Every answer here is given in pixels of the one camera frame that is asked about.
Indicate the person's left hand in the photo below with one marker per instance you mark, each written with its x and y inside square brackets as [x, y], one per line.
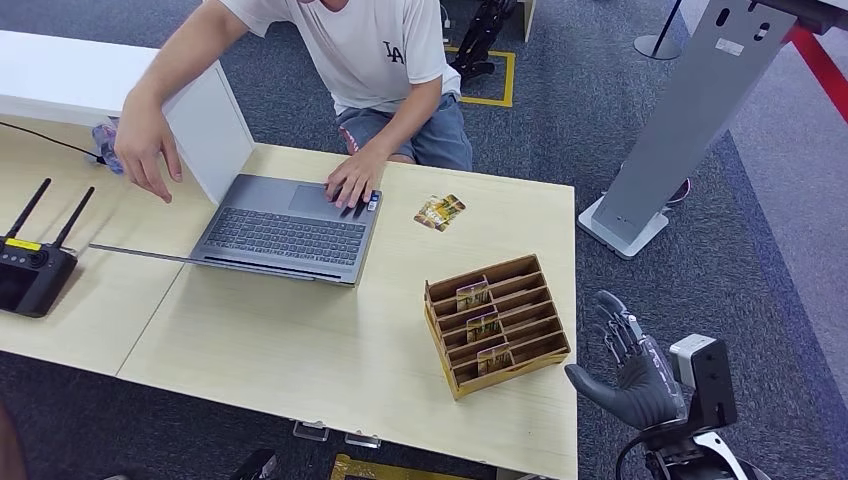
[354, 179]

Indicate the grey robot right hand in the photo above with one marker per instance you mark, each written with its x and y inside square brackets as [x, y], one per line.
[646, 397]

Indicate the person's right hand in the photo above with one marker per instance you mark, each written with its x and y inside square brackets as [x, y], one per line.
[144, 139]

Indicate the printed yellow-brown card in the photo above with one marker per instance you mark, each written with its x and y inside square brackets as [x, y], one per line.
[495, 360]
[484, 327]
[445, 212]
[472, 296]

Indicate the person's left forearm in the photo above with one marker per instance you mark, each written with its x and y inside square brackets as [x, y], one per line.
[405, 116]

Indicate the person's right forearm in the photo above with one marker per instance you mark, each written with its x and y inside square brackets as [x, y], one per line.
[166, 66]

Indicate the person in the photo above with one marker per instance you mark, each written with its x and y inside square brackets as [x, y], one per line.
[371, 46]

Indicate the wooden slotted card holder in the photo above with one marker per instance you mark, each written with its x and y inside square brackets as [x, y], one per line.
[530, 331]

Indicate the clear plastic bottle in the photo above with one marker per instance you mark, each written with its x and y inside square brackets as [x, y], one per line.
[106, 144]

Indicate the grey open laptop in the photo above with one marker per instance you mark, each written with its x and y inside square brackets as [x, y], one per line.
[285, 238]

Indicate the white desk partition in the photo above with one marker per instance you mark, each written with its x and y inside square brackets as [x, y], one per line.
[66, 73]

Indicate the black remote controller with antennas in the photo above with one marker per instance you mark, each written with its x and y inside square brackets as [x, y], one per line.
[33, 275]

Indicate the dark shoe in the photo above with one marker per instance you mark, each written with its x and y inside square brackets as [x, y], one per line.
[680, 191]

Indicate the pale wooden cabinet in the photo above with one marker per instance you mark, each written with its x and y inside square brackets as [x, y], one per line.
[528, 16]

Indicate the yellow-brown flat board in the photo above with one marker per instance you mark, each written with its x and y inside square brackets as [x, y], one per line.
[371, 472]

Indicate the grey kiosk stand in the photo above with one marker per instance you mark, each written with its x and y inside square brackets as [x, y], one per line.
[696, 99]

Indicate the black object under desk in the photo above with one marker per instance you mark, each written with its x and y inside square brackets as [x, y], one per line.
[255, 467]

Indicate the stanchion pole with round base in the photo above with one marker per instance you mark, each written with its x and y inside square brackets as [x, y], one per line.
[656, 48]

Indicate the red barrier strip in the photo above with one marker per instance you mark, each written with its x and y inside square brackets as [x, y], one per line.
[821, 69]

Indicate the pale and black wrist camera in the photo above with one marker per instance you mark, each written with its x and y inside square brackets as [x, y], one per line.
[709, 381]

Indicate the black folded robot frame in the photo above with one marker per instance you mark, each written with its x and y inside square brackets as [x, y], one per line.
[478, 40]

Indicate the clear acrylic bracket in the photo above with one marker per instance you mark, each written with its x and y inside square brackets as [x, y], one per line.
[362, 440]
[310, 432]

